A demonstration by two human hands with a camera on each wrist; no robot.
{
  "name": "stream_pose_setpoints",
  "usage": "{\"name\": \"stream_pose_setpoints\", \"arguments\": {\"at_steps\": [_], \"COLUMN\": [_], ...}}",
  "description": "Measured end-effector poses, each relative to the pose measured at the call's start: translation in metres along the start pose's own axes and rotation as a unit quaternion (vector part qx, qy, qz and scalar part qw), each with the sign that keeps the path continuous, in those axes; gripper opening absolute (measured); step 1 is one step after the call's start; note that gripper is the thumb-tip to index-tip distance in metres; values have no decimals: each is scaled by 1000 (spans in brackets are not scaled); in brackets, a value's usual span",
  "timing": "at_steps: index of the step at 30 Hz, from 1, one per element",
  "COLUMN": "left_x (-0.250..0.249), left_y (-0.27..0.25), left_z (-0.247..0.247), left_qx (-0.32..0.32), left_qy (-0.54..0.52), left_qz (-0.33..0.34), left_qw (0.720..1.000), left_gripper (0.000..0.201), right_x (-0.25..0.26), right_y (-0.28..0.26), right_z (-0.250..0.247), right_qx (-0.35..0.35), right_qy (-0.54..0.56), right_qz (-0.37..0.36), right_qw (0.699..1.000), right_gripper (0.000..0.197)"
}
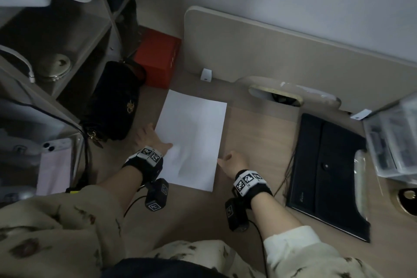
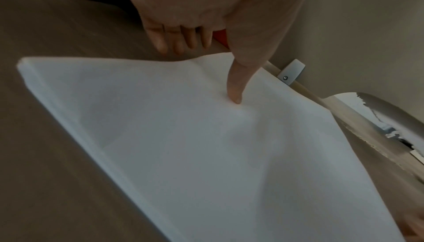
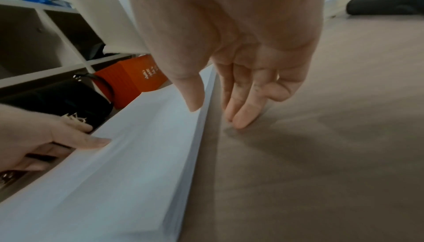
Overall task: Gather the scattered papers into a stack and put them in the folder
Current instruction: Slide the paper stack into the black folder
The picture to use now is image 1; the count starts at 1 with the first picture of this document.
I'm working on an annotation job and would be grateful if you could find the beige cable hole cover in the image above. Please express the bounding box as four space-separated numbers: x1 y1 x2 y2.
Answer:
234 75 342 111

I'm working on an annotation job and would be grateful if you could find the black handbag with gold emblem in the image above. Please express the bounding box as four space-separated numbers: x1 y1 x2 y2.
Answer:
81 59 147 149

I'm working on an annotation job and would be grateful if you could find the black wristband with markers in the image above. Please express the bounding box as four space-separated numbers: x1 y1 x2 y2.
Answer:
233 170 273 209
122 146 164 188

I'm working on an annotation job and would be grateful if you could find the clear plastic handle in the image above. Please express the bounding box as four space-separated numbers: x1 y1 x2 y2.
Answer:
353 149 372 218

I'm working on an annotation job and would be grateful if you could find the beige wooden shelf unit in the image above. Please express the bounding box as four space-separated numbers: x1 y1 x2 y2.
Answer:
0 0 139 197

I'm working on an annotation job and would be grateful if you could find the pink phone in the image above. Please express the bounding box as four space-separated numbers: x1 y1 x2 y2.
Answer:
35 138 74 196

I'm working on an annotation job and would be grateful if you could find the floral beige jacket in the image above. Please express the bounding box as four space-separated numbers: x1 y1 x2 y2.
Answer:
0 185 385 278

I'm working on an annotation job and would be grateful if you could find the person's left hand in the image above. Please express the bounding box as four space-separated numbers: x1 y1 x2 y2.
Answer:
132 123 173 158

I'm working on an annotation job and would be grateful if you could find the person's left forearm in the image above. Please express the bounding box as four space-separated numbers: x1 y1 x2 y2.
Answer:
96 164 144 211

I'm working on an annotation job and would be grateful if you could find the thin black cable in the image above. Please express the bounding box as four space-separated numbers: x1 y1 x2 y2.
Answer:
273 152 296 197

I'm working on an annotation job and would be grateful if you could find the white cable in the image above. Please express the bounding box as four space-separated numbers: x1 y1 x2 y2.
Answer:
0 45 36 84

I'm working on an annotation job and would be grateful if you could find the person's right hand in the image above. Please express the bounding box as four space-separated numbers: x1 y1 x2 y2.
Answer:
217 152 250 180

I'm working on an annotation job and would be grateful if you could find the black laptop sleeve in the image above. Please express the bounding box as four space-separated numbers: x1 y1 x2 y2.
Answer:
286 113 372 243

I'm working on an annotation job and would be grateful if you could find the white paper sheet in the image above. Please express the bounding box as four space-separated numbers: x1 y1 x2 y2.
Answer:
154 89 228 193

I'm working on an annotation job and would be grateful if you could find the black left wristband with markers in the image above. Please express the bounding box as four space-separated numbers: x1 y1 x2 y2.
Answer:
122 146 164 188

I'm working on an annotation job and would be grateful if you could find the red cardboard box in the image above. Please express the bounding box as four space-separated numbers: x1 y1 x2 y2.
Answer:
134 28 182 89

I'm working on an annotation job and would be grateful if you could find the person's right forearm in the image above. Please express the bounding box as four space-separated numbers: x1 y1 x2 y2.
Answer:
249 194 304 243

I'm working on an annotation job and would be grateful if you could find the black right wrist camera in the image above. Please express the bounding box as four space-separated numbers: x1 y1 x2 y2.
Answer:
225 198 250 232

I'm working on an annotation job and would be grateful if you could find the black right wristband with markers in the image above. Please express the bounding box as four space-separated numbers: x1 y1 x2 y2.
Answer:
233 170 273 209

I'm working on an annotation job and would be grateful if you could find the beige desk back panel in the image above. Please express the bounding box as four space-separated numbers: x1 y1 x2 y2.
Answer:
184 5 417 115

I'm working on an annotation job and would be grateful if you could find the round metal dish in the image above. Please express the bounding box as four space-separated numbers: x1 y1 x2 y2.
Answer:
35 52 72 82

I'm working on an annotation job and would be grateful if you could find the clear plastic storage box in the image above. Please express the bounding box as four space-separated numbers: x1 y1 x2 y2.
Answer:
362 96 417 186

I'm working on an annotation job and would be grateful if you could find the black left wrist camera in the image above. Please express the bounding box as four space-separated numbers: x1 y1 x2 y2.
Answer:
145 178 170 212

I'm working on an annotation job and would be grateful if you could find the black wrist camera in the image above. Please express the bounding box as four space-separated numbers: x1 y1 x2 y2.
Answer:
225 198 250 232
145 178 170 212

